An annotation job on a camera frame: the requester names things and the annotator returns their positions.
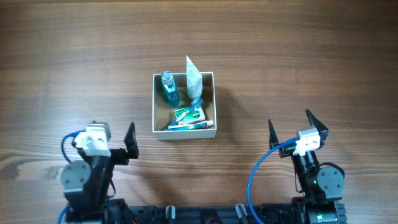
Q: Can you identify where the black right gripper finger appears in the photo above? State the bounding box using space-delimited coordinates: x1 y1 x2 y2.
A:
305 109 328 133
268 119 279 149

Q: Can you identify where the teal small toothpaste tube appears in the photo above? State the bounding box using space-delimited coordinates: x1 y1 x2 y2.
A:
168 120 214 131

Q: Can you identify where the blue mouthwash bottle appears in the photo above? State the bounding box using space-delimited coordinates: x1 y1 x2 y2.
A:
161 71 180 108

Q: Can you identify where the green soap box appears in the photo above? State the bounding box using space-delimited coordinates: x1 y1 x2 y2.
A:
174 107 206 125

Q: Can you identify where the white toothpaste tube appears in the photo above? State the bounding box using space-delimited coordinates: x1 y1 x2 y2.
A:
186 55 203 99

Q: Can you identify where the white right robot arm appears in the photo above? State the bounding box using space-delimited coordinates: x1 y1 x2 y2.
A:
262 109 347 223

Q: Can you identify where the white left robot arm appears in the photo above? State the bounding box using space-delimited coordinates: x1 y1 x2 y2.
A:
57 121 139 223

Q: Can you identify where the white cardboard box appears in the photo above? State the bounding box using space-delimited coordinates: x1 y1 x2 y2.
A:
152 72 217 140

